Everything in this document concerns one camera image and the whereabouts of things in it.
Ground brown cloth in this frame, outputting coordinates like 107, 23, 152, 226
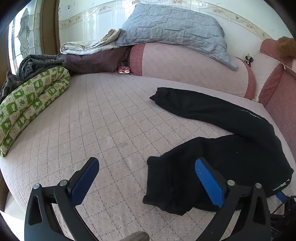
276, 36, 296, 58

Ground green patterned folded quilt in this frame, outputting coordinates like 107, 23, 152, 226
0, 66, 72, 157

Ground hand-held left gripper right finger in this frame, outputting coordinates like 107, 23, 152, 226
195, 158, 271, 241

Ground red patterned packet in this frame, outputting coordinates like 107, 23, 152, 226
118, 61, 130, 74

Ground cream folded blanket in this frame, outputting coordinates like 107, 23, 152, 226
60, 29, 122, 55

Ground purple pillow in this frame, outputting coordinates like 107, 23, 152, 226
57, 46, 132, 75

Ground grey-blue quilted blanket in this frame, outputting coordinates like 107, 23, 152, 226
116, 3, 238, 71

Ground stained glass window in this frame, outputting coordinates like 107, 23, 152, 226
8, 0, 44, 75

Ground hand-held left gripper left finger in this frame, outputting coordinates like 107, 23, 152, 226
24, 157, 104, 241

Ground wooden window frame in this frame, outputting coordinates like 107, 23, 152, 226
40, 0, 61, 55

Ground black pants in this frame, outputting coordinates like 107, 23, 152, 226
143, 87, 294, 215

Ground pink padded headboard bolster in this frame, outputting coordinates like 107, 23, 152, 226
128, 43, 257, 100

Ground pink padded side cushion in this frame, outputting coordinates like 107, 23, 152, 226
258, 38, 296, 160

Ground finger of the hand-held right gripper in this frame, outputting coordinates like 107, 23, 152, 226
275, 191, 288, 204

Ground dark grey clothing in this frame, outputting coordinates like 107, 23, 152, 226
0, 54, 65, 98

